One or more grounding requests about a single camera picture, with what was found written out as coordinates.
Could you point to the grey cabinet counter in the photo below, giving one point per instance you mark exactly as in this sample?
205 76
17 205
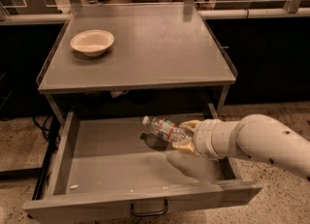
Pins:
155 46

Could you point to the clear plastic water bottle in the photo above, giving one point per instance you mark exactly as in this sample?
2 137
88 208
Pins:
165 129

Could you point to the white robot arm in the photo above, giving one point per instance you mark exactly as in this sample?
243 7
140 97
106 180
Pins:
256 137

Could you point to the black metal drawer handle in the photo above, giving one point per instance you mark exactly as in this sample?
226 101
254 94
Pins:
149 208

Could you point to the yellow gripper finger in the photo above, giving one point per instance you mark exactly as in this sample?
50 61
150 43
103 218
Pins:
185 146
190 126

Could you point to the white paper bowl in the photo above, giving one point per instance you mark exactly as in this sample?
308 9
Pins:
92 43

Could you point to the grey open top drawer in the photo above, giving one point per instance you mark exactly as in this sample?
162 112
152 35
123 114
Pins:
115 161

